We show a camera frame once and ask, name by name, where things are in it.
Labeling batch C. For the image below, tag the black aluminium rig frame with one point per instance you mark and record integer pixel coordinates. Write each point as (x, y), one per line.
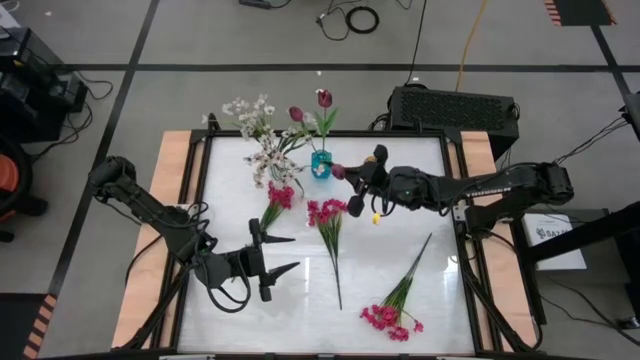
(325, 134)

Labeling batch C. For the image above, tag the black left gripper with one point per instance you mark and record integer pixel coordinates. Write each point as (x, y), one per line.
(252, 262)

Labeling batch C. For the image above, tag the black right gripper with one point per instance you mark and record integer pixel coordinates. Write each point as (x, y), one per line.
(377, 182)

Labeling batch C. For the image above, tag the wooden table board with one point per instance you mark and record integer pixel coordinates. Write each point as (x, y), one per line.
(172, 150)

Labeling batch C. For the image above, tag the black hazard-striped floor mat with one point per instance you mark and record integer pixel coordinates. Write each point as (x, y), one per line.
(20, 325)
(580, 12)

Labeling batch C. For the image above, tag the teal glass vase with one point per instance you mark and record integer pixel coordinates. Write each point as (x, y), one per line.
(316, 161)

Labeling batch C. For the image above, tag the black equipment cart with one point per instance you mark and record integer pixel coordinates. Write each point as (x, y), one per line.
(30, 100)

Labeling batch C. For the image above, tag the black box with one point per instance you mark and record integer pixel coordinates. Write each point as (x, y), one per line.
(632, 115)

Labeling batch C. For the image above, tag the orange and black vacuum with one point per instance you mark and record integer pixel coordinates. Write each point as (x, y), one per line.
(7, 175)

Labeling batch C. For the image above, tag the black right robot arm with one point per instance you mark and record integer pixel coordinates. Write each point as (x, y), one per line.
(500, 185)

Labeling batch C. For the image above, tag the pink artificial flower bunch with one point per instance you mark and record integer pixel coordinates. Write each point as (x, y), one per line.
(281, 196)
(327, 210)
(387, 317)

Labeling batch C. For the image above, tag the clear glass vase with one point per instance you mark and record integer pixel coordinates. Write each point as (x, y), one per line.
(276, 176)

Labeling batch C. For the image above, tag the black power strip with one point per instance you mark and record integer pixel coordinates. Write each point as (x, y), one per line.
(255, 4)

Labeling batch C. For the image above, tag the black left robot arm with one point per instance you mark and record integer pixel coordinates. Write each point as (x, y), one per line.
(145, 207)

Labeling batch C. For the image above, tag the white printed sign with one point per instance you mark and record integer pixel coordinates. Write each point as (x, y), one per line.
(560, 250)

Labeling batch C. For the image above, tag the black computer case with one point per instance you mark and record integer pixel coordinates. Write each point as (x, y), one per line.
(450, 112)

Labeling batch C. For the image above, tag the black side stand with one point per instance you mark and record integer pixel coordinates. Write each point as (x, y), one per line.
(590, 232)

